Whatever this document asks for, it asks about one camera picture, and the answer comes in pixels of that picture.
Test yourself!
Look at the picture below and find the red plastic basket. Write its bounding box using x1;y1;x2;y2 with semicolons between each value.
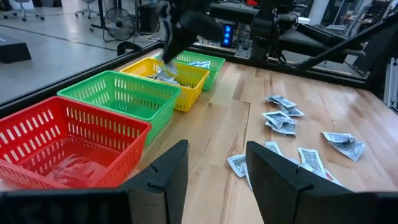
0;95;152;190

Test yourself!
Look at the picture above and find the blue office chair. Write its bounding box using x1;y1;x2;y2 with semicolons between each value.
2;0;46;22

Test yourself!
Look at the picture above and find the silver metal bracket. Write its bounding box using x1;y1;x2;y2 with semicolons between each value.
384;57;398;110

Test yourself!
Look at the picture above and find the small black computer box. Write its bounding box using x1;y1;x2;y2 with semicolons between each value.
221;21;236;48

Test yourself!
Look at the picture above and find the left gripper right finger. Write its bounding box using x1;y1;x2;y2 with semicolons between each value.
244;141;356;224

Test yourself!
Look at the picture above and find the black clamp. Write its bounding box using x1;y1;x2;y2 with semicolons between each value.
116;40;146;57

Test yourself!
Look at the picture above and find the black standing desk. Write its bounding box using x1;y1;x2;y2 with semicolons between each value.
90;0;108;32

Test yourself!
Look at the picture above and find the green plastic basket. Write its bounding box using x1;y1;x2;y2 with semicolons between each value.
57;70;182;146
154;50;226;91

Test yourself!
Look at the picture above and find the black computer tower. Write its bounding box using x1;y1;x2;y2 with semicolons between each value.
138;2;161;34

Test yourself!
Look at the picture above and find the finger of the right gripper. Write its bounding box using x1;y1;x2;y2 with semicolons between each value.
170;29;200;62
160;26;184;65

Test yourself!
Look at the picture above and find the black wedge block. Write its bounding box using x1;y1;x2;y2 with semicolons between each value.
0;33;32;65

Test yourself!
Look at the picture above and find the black floor fan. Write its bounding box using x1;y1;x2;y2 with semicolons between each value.
103;7;137;43

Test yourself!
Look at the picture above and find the grey office chair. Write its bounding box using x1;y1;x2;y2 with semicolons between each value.
74;0;100;19

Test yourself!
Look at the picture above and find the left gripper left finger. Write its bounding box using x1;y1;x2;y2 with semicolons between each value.
119;139;190;224

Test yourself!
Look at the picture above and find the yellow plastic basket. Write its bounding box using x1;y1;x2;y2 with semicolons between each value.
119;57;211;113

